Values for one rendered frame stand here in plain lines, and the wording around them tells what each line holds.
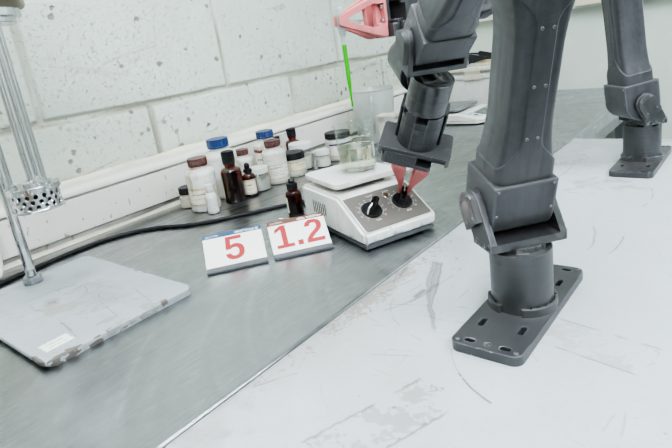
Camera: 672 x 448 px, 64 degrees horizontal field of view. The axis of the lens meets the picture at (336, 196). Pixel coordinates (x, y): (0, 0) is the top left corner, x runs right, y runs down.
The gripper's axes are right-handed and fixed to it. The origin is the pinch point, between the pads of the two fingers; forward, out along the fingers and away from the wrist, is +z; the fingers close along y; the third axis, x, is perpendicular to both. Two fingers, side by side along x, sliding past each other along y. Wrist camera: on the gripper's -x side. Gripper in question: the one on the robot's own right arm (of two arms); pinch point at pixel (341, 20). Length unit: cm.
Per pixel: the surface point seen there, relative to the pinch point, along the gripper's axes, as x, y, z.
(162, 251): 32.4, -14.6, 31.8
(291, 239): 30.7, 2.5, 15.1
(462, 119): 31, -49, -64
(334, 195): 25.5, 3.6, 7.3
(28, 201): 17, -2, 48
